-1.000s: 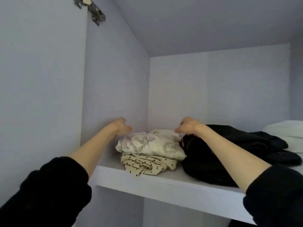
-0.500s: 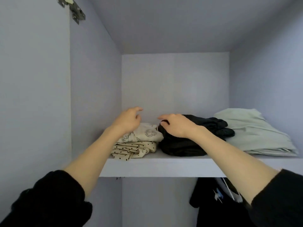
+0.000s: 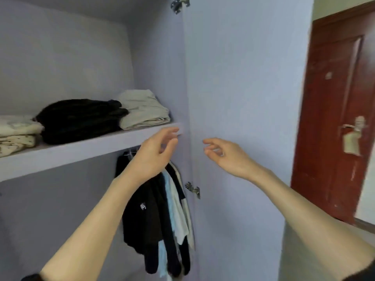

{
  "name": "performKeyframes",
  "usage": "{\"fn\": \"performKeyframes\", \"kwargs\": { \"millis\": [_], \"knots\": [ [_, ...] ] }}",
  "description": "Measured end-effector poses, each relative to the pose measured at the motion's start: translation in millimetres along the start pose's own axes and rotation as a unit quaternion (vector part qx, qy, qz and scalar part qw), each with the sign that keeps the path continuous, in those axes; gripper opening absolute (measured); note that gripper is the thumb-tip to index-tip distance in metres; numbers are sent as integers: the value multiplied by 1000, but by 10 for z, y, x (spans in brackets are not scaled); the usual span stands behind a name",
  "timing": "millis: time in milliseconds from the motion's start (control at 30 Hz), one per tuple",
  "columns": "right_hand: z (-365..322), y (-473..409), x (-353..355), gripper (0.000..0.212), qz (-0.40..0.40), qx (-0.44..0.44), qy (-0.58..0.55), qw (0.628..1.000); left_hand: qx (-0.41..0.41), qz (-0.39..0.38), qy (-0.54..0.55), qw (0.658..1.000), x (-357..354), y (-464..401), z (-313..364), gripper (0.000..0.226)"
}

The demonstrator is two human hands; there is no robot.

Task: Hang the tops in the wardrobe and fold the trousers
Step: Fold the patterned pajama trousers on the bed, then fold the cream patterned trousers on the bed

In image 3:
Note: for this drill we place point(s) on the person's right hand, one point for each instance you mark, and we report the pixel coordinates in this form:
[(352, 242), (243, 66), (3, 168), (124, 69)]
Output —
[(234, 158)]

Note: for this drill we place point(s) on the person's left hand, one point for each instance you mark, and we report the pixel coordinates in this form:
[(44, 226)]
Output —
[(149, 158)]

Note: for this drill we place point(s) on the black garment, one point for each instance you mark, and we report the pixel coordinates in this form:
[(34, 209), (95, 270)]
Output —
[(76, 111), (176, 184)]

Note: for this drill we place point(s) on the light grey smocked garment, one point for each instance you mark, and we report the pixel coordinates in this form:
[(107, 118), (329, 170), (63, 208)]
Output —
[(143, 108)]

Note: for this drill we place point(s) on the charcoal black clothes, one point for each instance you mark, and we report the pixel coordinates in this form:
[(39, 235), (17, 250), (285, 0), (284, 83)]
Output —
[(140, 219)]

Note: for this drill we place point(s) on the cream printed t-shirt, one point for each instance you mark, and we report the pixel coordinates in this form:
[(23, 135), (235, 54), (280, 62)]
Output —
[(179, 222)]

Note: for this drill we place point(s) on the grey wardrobe shelf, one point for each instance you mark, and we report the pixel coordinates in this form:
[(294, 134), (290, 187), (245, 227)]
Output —
[(76, 150)]

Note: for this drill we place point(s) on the dark denim jeans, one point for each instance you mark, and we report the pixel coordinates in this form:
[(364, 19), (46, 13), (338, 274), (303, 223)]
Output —
[(76, 131)]

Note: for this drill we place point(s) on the grey wooden wardrobe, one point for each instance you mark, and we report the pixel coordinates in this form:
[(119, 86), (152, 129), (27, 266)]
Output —
[(70, 55)]

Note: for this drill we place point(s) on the cream polka dot trousers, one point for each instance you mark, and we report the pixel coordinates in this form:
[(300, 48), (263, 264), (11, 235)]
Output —
[(14, 144)]

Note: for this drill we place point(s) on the person's right forearm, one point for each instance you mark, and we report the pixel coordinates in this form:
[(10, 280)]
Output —
[(316, 222)]

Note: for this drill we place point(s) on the person's left forearm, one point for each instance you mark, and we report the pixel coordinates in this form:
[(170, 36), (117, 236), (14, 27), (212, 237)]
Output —
[(91, 237)]

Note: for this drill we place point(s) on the person's black left sleeve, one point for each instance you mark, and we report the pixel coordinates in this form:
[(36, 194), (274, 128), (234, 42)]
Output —
[(32, 278)]

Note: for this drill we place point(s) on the person's black sleeve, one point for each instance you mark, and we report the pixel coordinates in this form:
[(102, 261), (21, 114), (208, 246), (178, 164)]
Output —
[(366, 273), (32, 278)]

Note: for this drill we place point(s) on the person's black right sleeve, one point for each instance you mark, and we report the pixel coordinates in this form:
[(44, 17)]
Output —
[(366, 273)]

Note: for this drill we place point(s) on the metal door hinge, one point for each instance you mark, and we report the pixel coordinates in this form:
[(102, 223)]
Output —
[(179, 4), (192, 189)]

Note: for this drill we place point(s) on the red wooden room door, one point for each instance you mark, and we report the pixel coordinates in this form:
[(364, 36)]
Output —
[(340, 114)]

